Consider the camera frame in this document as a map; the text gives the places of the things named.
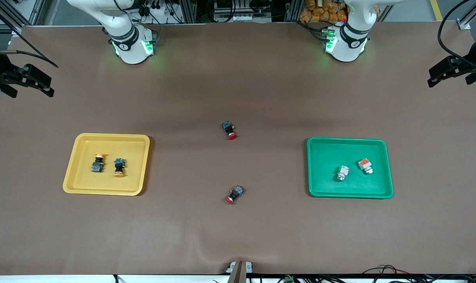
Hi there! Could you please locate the green button with orange block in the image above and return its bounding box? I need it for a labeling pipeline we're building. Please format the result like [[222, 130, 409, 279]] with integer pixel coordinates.
[[358, 158, 374, 175]]

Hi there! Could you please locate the orange packets pile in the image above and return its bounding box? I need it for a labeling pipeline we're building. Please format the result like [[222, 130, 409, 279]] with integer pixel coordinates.
[[299, 0, 348, 23]]

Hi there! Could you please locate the yellow plastic tray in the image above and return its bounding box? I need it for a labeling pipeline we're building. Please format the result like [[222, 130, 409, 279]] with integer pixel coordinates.
[[62, 133, 151, 196]]

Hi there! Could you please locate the green plastic tray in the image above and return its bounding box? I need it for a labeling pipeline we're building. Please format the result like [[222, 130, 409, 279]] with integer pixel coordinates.
[[306, 137, 394, 199]]

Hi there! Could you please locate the white power strip with plugs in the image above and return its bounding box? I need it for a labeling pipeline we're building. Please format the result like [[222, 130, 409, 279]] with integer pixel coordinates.
[[142, 0, 172, 17]]

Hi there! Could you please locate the red mushroom push button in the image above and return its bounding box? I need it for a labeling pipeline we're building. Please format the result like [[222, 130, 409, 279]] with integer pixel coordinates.
[[225, 185, 245, 205], [222, 121, 239, 141]]

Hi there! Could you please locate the brown table mat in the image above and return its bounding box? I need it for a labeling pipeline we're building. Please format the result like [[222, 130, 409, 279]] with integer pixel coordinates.
[[0, 22, 476, 276]]

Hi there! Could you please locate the long white power strip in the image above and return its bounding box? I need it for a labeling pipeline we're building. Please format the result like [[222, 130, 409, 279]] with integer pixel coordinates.
[[213, 13, 272, 23]]

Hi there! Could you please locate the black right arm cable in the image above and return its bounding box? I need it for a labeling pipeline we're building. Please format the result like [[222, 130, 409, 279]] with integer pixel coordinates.
[[0, 48, 59, 68]]

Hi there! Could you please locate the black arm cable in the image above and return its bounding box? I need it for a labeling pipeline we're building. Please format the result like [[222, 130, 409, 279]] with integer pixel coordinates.
[[437, 0, 476, 70], [0, 48, 59, 68]]

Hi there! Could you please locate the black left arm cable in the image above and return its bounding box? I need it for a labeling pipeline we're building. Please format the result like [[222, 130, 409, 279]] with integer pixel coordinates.
[[437, 0, 476, 70]]

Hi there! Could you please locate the aluminium frame profile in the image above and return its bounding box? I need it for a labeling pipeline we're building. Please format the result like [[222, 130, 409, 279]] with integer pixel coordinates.
[[456, 0, 476, 30], [0, 0, 46, 34]]

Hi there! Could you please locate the black cable tangle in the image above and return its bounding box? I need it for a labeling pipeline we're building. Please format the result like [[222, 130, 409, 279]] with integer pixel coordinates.
[[360, 265, 476, 283]]

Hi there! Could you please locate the grey bracket with brown post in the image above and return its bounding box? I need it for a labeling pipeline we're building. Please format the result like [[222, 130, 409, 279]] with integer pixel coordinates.
[[227, 261, 254, 283]]

